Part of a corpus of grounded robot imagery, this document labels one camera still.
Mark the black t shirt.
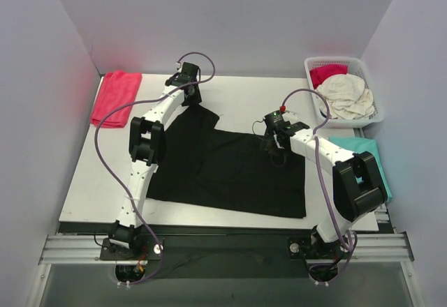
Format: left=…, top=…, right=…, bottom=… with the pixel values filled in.
left=147, top=105, right=306, bottom=218

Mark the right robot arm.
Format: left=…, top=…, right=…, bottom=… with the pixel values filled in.
left=263, top=110, right=388, bottom=257

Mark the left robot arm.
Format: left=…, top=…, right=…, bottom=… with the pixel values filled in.
left=108, top=62, right=201, bottom=260

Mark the red t shirt in basket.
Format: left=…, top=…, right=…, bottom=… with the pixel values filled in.
left=309, top=63, right=349, bottom=89

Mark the folded pink t shirt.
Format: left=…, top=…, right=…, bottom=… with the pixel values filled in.
left=90, top=70, right=142, bottom=126

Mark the cream t shirt in basket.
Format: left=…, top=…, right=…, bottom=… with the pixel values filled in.
left=316, top=74, right=375, bottom=120

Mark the white laundry basket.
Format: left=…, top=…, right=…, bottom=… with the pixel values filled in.
left=305, top=56, right=385, bottom=128

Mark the folded teal t shirt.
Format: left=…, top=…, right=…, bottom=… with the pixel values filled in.
left=328, top=136, right=394, bottom=203

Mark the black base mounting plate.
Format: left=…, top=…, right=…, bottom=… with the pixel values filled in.
left=99, top=232, right=349, bottom=283

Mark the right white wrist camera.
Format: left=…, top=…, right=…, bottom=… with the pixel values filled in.
left=279, top=105, right=300, bottom=123

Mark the aluminium rail frame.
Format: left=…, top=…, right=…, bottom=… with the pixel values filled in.
left=26, top=202, right=425, bottom=307

